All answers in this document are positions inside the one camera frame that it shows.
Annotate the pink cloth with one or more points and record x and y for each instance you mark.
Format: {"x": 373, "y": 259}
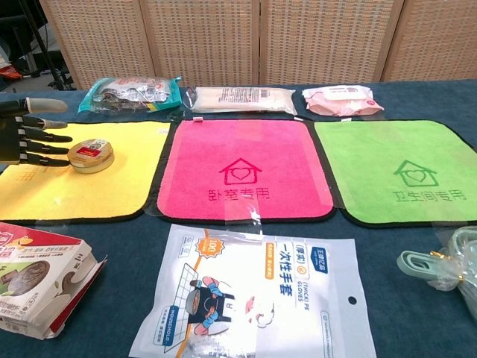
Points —
{"x": 242, "y": 141}

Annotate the teal snack bag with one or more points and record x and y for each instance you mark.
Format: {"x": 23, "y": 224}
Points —
{"x": 126, "y": 95}

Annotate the clear tape strip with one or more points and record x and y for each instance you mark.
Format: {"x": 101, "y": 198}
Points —
{"x": 244, "y": 220}

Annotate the green cloth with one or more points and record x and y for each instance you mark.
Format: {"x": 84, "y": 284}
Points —
{"x": 391, "y": 145}

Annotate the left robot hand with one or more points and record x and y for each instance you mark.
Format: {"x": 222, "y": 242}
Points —
{"x": 11, "y": 145}

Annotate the disposable gloves bag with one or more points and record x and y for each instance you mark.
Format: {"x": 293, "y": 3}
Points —
{"x": 261, "y": 298}

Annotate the wooden folding screen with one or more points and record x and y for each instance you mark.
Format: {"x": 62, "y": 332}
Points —
{"x": 223, "y": 41}

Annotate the yellow cloth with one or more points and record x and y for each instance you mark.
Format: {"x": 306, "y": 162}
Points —
{"x": 93, "y": 194}

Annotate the black tripod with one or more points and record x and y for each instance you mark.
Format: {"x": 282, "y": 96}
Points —
{"x": 46, "y": 48}

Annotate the clear pack of white sticks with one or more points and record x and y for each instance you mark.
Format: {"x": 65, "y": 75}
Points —
{"x": 238, "y": 100}

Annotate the red and white cookie box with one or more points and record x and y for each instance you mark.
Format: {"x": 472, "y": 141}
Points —
{"x": 37, "y": 283}

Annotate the pink wet wipes pack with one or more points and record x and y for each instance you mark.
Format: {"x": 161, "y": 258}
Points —
{"x": 339, "y": 102}

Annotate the round metal tin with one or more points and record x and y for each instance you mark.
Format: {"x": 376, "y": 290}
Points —
{"x": 91, "y": 154}

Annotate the blue table cover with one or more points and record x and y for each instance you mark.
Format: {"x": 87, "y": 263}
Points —
{"x": 410, "y": 298}

